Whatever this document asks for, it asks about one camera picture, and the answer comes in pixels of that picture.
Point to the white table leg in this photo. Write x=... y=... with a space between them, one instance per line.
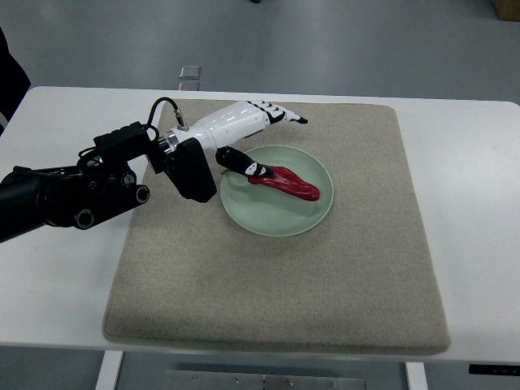
x=109 y=371
x=416 y=376

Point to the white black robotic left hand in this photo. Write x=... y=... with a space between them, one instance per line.
x=189 y=170

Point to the lower floor outlet plate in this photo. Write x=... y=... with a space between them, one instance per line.
x=189 y=86

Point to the upper floor outlet plate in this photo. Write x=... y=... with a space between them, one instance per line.
x=190 y=73

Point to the right white table leg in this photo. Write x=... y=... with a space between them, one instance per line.
x=416 y=376

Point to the person in dark clothes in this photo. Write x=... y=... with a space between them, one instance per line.
x=14 y=81

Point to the beige fabric mat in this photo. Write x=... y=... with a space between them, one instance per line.
x=361 y=281

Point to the red pepper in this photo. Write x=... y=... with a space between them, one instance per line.
x=281 y=179

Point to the metal table base plate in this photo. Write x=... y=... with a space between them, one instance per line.
x=189 y=379

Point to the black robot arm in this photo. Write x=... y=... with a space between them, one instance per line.
x=99 y=187

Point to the black table control panel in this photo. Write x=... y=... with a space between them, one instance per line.
x=501 y=370

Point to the light green plate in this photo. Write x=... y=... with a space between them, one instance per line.
x=268 y=211

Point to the floor outlet plate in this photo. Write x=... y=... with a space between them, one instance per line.
x=189 y=86
x=190 y=73

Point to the left white table leg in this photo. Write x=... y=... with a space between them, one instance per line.
x=109 y=371

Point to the cardboard box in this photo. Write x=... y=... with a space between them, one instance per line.
x=507 y=10

